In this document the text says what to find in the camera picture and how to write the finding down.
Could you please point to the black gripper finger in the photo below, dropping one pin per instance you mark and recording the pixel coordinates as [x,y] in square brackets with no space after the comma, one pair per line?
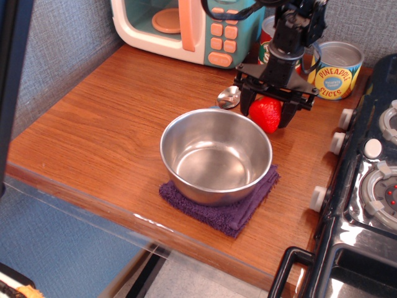
[288,112]
[247,97]

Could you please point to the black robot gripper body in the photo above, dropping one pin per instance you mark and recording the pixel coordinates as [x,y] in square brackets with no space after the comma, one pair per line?
[278,78]

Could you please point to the red plastic strawberry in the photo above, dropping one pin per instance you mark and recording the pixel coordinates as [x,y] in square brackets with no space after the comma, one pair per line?
[266,113]

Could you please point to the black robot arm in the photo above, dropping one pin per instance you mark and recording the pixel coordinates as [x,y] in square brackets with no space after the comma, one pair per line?
[298,25]

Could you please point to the stainless steel bowl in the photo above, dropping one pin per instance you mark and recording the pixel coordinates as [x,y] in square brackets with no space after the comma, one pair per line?
[215,157]

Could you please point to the silver metal spoon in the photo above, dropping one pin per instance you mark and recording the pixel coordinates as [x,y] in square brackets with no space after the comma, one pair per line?
[228,98]

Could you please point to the tomato sauce can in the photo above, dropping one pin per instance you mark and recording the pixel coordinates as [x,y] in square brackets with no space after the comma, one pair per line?
[267,33]

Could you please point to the white stove knob middle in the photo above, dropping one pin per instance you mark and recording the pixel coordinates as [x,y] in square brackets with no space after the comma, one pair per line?
[337,142]

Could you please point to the white stove knob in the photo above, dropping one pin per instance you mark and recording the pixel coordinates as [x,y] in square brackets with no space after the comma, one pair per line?
[345,118]
[317,198]
[337,142]

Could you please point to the white stove knob upper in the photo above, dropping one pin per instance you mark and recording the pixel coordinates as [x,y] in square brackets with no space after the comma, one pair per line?
[345,118]

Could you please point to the pineapple slices can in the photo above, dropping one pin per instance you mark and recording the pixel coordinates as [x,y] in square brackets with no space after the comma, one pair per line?
[337,69]

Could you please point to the toy microwave teal and white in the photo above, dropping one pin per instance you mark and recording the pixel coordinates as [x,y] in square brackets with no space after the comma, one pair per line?
[184,31]

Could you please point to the white stove knob lower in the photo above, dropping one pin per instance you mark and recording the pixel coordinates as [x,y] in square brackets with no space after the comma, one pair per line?
[317,198]

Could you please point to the purple folded cloth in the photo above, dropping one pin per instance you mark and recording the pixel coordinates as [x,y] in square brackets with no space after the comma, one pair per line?
[229,219]

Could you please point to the black toy stove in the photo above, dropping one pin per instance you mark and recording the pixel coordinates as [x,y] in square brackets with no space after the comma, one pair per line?
[355,240]

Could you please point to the clear acrylic table edge guard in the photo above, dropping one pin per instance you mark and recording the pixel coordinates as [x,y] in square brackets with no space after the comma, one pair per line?
[22,205]

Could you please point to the black oven door handle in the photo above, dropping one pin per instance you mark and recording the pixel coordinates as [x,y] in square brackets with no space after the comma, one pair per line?
[291,256]

